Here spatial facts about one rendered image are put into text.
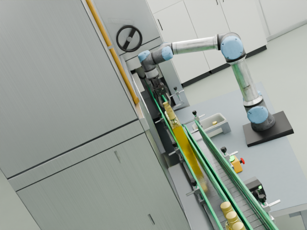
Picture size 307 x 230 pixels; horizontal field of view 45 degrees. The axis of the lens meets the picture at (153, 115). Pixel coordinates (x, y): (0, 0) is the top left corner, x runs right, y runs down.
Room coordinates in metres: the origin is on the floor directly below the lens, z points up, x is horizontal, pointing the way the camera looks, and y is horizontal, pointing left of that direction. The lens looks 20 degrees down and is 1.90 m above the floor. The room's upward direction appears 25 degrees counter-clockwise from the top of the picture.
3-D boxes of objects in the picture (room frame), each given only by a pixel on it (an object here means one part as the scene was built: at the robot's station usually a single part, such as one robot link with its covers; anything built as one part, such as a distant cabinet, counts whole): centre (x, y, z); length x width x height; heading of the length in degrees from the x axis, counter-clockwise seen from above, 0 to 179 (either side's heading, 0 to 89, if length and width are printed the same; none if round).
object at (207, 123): (2.33, -0.32, 0.80); 0.22 x 0.17 x 0.09; 90
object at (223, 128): (2.33, -0.29, 0.79); 0.27 x 0.17 x 0.08; 90
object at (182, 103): (2.85, -0.23, 0.90); 0.17 x 0.05 x 0.23; 90
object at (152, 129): (2.36, 0.04, 1.15); 0.90 x 0.03 x 0.34; 0
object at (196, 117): (2.21, -0.22, 0.95); 0.17 x 0.03 x 0.12; 90
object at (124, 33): (3.03, -0.08, 1.49); 0.21 x 0.05 x 0.21; 90
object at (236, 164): (1.78, -0.29, 0.79); 0.07 x 0.07 x 0.07; 0
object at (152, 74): (2.13, -0.10, 1.37); 0.08 x 0.08 x 0.05
